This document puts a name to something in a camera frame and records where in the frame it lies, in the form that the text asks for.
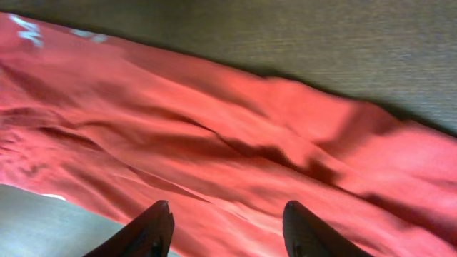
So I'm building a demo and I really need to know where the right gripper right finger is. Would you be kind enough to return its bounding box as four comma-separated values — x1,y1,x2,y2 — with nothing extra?
283,201,372,257

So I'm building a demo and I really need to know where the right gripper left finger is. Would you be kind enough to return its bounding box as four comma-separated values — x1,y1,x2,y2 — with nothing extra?
84,200,175,257

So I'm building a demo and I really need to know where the orange FRAM t-shirt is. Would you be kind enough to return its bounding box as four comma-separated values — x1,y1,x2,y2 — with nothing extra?
1,13,456,256

